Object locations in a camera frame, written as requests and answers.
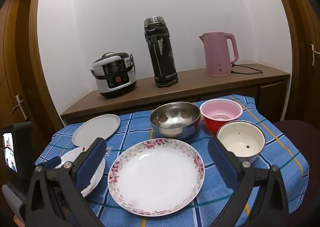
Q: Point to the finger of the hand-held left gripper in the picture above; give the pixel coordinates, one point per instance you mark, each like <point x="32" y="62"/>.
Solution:
<point x="55" y="162"/>

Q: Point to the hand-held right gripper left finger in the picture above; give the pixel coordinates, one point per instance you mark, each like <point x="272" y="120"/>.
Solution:
<point x="92" y="164"/>

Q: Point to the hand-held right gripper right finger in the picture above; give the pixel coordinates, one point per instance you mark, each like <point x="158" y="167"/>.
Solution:
<point x="220" y="159"/>

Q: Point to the plain white plate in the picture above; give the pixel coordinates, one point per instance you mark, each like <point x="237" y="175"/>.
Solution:
<point x="72" y="157"/>

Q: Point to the white enamel bowl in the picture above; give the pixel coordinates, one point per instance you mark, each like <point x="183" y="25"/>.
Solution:
<point x="240" y="139"/>

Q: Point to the red bowl with pink inside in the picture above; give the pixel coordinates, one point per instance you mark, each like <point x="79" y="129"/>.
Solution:
<point x="220" y="113"/>

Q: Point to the stainless steel bowl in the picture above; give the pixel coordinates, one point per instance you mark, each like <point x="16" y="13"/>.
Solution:
<point x="175" y="117"/>

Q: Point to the floral rimmed white plate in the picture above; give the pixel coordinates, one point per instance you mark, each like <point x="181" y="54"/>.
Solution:
<point x="155" y="174"/>

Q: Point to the grey plate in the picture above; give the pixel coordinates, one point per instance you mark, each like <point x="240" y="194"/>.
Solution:
<point x="96" y="129"/>

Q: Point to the blue plaid tablecloth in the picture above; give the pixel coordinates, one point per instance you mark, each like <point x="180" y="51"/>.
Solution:
<point x="272" y="147"/>

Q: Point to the wooden sideboard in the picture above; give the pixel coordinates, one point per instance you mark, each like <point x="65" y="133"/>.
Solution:
<point x="195" y="84"/>

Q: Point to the black and silver rice cooker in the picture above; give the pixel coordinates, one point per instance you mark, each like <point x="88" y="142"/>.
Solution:
<point x="115" y="77"/>

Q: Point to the wooden door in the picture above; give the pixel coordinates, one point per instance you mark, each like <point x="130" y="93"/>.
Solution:
<point x="12" y="54"/>
<point x="305" y="79"/>

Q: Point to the pink electric kettle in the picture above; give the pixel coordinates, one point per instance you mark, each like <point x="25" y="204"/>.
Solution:
<point x="217" y="52"/>

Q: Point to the tall black thermos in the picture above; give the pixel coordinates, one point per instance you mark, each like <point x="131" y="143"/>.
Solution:
<point x="161" y="54"/>

